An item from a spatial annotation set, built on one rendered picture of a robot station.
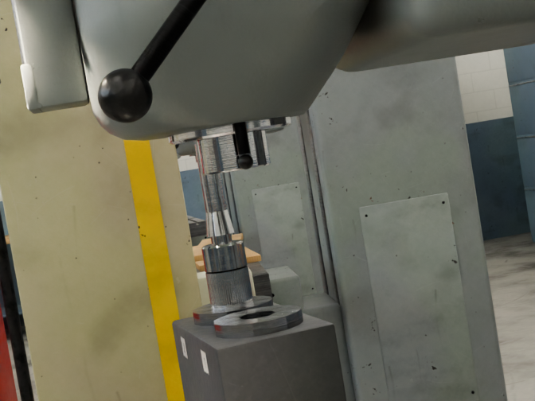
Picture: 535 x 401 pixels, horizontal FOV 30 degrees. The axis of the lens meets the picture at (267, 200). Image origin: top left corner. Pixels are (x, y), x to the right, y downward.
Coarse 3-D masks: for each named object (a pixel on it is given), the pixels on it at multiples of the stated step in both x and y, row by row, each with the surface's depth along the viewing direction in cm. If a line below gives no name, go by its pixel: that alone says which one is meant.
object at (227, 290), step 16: (208, 256) 108; (224, 256) 107; (240, 256) 108; (208, 272) 108; (224, 272) 107; (240, 272) 108; (208, 288) 109; (224, 288) 107; (240, 288) 108; (224, 304) 108; (240, 304) 108
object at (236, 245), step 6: (234, 240) 110; (240, 240) 109; (204, 246) 109; (210, 246) 108; (216, 246) 107; (222, 246) 107; (228, 246) 107; (234, 246) 108; (240, 246) 108; (204, 252) 108; (210, 252) 108; (216, 252) 107; (222, 252) 107; (228, 252) 107
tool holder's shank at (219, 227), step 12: (204, 180) 108; (216, 180) 108; (204, 192) 108; (216, 192) 108; (216, 204) 108; (216, 216) 108; (228, 216) 109; (216, 228) 108; (228, 228) 108; (216, 240) 108; (228, 240) 109
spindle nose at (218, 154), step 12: (252, 132) 67; (264, 132) 68; (204, 144) 67; (216, 144) 66; (228, 144) 66; (252, 144) 66; (264, 144) 67; (204, 156) 67; (216, 156) 66; (228, 156) 66; (252, 156) 66; (264, 156) 67; (204, 168) 67; (216, 168) 66; (228, 168) 66; (240, 168) 66
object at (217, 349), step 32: (192, 320) 112; (224, 320) 100; (256, 320) 97; (288, 320) 97; (320, 320) 99; (192, 352) 105; (224, 352) 93; (256, 352) 94; (288, 352) 95; (320, 352) 96; (192, 384) 108; (224, 384) 93; (256, 384) 94; (288, 384) 95; (320, 384) 96
